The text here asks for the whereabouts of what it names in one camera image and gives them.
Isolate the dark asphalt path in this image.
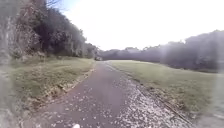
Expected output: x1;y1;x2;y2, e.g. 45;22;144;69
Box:
20;60;198;128

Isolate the grass verge with dry patches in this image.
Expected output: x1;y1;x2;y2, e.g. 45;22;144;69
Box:
0;55;98;128

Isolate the distant row of trees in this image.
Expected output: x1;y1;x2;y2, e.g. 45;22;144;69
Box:
98;29;224;74

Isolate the dense wood of trees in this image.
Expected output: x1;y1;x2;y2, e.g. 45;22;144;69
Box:
0;0;101;63

